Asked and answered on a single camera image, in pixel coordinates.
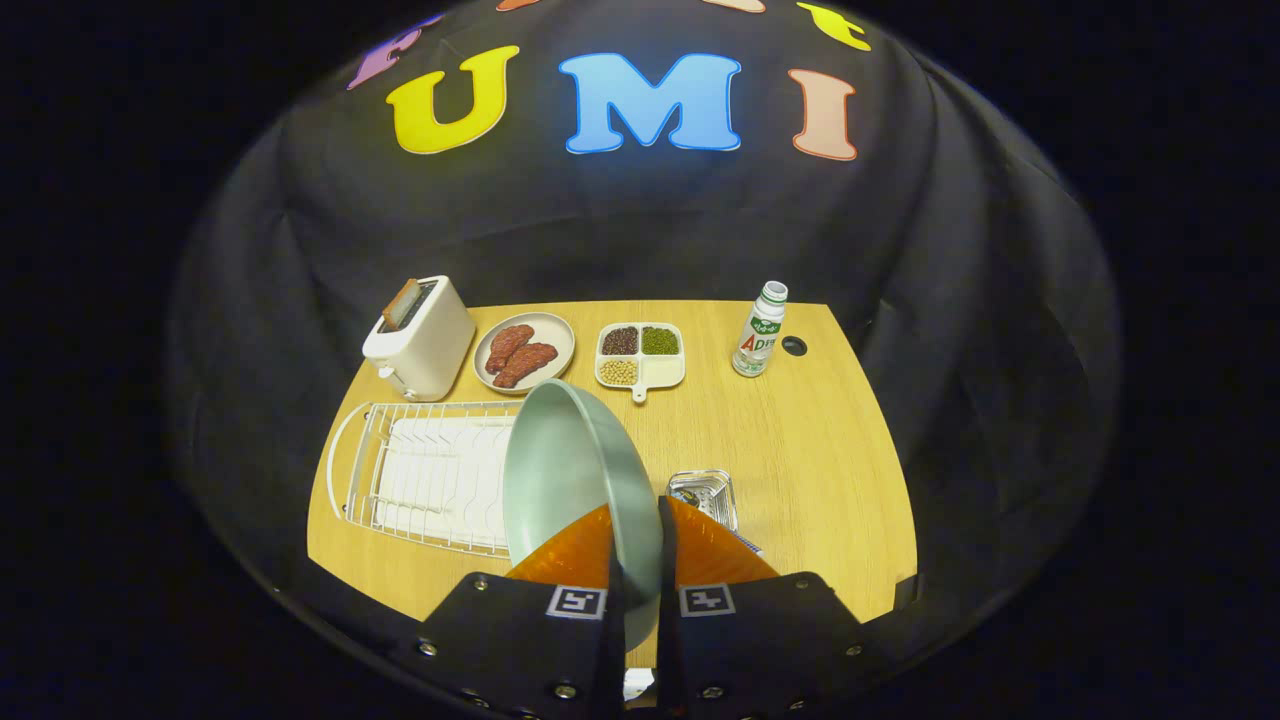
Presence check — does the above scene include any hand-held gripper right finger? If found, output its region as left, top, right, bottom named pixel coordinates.
left=655, top=495, right=869, bottom=720

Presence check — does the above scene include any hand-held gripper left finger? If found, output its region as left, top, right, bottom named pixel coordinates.
left=415, top=503, right=626, bottom=720

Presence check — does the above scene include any metal wire basket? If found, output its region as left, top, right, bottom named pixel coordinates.
left=667, top=469, right=763, bottom=557

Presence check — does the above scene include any pale green plate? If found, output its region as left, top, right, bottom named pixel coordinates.
left=502, top=378, right=666, bottom=653

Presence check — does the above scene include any white wire dish rack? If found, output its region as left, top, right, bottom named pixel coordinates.
left=327, top=400, right=526, bottom=557

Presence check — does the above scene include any white divided dish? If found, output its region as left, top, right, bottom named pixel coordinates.
left=595, top=321, right=687, bottom=404

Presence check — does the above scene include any small beige sausage plate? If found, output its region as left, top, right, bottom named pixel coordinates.
left=473, top=312, right=577, bottom=395

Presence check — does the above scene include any white drain tray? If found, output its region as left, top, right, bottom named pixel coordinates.
left=385, top=415, right=516, bottom=549

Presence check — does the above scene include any red sausage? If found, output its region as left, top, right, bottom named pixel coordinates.
left=485, top=325, right=536, bottom=374
left=492, top=342, right=559, bottom=389

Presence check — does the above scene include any white green-label drink bottle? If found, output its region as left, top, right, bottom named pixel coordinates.
left=731, top=281, right=789, bottom=378

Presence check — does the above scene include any white toaster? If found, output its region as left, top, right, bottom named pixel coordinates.
left=362, top=275, right=477, bottom=403

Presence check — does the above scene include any toast slice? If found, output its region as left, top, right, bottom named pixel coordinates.
left=382, top=279, right=421, bottom=331

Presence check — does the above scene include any black backdrop cloth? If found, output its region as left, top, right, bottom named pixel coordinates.
left=165, top=0, right=1121, bottom=681

